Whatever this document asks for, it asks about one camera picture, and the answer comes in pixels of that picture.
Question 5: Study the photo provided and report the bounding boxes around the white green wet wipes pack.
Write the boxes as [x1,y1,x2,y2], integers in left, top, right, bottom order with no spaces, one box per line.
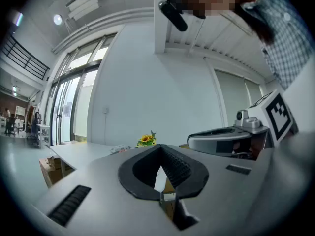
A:
[109,144,131,154]

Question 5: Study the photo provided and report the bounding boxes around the black metal railing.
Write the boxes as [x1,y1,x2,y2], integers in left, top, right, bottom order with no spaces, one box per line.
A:
[0,34,50,81]

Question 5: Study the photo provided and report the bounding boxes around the glass sliding door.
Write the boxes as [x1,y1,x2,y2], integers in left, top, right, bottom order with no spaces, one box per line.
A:
[49,33,116,145]

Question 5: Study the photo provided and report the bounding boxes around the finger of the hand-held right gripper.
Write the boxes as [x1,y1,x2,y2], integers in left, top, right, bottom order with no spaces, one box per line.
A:
[187,126,253,155]

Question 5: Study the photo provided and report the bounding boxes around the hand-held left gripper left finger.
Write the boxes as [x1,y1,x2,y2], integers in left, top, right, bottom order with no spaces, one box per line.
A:
[31,144,178,232]

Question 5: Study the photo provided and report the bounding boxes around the brown cardboard box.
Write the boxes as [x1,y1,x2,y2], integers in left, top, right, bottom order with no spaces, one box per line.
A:
[39,156,76,188]

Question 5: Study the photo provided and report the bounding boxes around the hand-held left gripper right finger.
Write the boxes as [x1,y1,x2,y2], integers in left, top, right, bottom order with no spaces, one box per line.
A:
[159,144,274,235]

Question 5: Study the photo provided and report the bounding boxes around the person's checked shirt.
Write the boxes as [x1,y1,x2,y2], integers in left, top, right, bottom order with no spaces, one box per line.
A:
[236,0,312,90]

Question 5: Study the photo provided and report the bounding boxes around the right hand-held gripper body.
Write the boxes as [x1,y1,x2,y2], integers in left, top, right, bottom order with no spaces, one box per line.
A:
[233,87,300,148]

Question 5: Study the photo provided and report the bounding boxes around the black head-worn camera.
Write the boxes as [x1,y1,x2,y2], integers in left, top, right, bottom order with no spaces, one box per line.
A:
[158,0,189,32]

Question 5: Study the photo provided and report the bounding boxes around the white ceiling air conditioner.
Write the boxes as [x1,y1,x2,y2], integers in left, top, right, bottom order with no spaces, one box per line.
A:
[65,0,100,21]

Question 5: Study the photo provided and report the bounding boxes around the artificial sunflower bouquet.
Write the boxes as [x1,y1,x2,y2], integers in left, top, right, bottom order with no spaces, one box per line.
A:
[135,129,158,147]

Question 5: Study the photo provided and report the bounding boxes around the white roller blind window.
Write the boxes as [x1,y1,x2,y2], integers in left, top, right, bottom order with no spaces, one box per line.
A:
[214,69,264,128]

